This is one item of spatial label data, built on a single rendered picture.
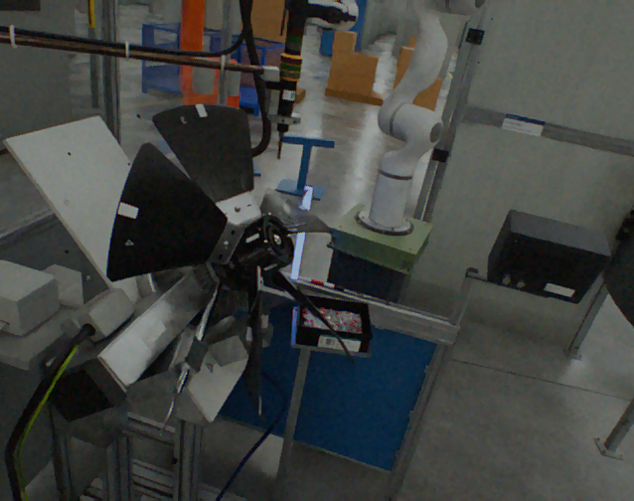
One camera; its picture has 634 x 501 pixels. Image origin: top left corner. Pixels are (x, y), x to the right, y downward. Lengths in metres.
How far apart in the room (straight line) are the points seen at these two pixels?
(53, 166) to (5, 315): 0.42
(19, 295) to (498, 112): 2.34
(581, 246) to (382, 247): 0.58
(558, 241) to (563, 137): 1.52
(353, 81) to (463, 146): 7.58
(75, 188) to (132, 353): 0.39
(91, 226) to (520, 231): 1.04
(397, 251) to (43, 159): 1.03
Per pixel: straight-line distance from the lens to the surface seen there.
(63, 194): 1.05
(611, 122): 2.90
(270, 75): 0.98
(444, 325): 1.55
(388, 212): 1.68
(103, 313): 0.89
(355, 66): 10.24
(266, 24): 9.04
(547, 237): 1.39
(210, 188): 1.05
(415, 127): 1.56
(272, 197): 1.31
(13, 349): 1.32
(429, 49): 1.60
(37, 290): 1.32
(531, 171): 2.88
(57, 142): 1.11
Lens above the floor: 1.68
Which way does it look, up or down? 27 degrees down
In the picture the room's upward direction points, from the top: 11 degrees clockwise
